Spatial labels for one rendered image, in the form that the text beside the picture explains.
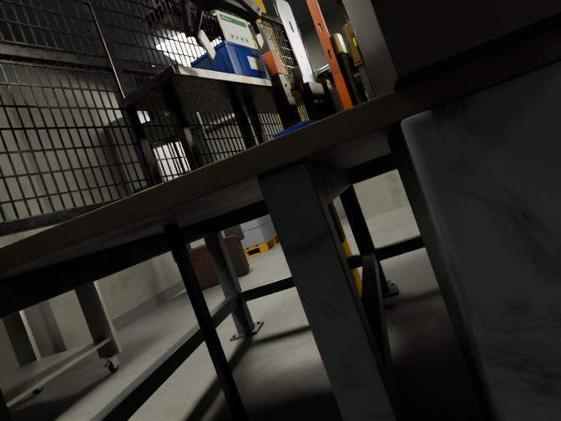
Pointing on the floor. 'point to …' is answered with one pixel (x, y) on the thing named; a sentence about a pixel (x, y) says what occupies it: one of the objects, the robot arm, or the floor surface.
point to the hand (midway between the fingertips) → (235, 48)
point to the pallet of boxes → (258, 235)
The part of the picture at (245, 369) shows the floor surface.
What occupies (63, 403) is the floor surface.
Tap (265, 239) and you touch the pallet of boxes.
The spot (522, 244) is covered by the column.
